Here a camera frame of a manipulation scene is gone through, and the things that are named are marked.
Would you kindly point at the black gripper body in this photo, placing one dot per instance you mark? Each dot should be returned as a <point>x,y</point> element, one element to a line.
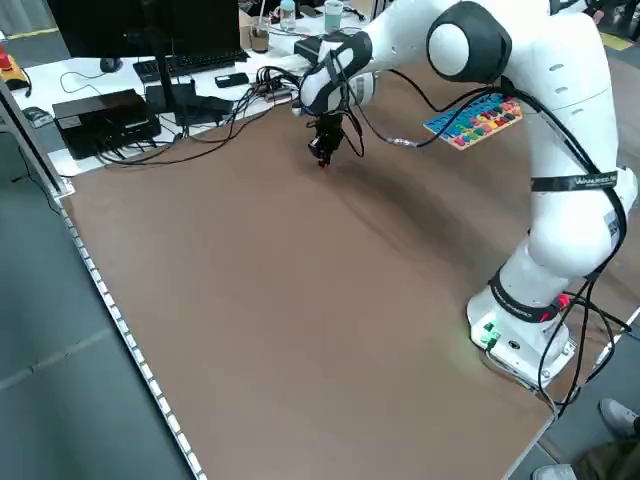
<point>331,132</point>

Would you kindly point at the narrow pink block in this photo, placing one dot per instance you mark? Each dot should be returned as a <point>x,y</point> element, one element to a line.
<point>324,165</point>

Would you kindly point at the colourful toy puzzle board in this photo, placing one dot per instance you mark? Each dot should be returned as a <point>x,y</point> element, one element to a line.
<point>470,125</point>

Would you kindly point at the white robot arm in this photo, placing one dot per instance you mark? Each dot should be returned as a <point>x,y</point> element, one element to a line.
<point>565,235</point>

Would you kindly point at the small black box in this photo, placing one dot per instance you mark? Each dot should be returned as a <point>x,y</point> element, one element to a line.
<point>306,47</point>

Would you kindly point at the black phone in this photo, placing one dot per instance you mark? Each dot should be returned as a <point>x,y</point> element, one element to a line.
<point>231,80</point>

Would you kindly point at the brown drinking glass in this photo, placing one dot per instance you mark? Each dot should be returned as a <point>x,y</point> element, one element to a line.
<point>259,37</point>

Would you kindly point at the clear bottle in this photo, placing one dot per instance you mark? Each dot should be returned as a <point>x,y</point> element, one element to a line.
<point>287,15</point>

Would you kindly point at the black keyboard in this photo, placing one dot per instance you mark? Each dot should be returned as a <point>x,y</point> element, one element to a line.
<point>210,62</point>

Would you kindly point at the black monitor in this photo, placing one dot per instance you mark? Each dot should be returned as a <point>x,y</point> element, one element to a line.
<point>150,25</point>

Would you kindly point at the large black box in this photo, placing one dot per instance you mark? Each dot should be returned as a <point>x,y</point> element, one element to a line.
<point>100,120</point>

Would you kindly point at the black mouse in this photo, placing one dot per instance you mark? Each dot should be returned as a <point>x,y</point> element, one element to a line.
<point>110,64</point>

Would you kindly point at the white table edge strip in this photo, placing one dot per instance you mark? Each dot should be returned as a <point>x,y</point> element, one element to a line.
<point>134,345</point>

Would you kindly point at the small grey device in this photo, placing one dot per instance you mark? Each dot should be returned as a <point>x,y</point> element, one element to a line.
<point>37,116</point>

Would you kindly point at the red emergency stop button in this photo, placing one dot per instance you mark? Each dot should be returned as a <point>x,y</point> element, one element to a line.
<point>5,59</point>

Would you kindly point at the person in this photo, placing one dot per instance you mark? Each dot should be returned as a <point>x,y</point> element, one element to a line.
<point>617,415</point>

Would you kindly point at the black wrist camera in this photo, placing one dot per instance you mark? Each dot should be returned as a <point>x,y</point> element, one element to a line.
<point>314,145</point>

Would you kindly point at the aluminium corner post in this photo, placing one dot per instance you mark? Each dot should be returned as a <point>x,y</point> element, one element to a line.
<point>60,185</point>

